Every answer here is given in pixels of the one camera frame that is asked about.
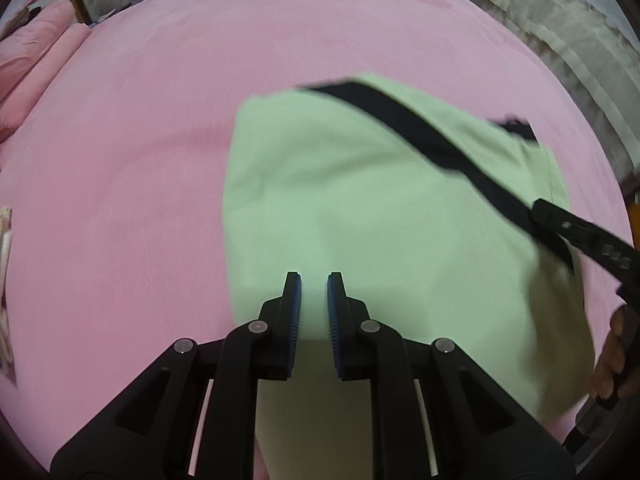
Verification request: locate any person's right hand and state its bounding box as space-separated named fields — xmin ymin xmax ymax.
xmin=587 ymin=304 xmax=640 ymax=402

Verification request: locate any pink pillow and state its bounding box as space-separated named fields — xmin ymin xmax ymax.
xmin=0 ymin=0 xmax=76 ymax=93
xmin=0 ymin=24 xmax=92 ymax=143

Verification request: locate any light green cloth bag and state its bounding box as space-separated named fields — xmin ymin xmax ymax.
xmin=221 ymin=71 xmax=597 ymax=480

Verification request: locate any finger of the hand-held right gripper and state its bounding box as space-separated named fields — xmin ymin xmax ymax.
xmin=531 ymin=198 xmax=640 ymax=306

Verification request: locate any plastic-wrapped cream mattress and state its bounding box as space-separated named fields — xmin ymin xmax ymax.
xmin=439 ymin=0 xmax=640 ymax=173

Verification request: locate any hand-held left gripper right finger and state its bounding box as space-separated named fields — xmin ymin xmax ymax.
xmin=326 ymin=271 xmax=577 ymax=480

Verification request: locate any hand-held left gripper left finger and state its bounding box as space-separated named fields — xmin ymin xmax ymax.
xmin=49 ymin=271 xmax=304 ymax=480

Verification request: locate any pink bed blanket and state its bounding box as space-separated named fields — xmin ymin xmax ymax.
xmin=0 ymin=0 xmax=632 ymax=480

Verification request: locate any patterned white cloth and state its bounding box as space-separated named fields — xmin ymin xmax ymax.
xmin=0 ymin=204 xmax=18 ymax=388

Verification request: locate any wooden drawer cabinet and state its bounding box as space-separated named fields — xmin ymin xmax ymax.
xmin=625 ymin=180 xmax=640 ymax=251

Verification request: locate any floral cloth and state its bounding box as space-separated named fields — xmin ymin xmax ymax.
xmin=0 ymin=0 xmax=55 ymax=41

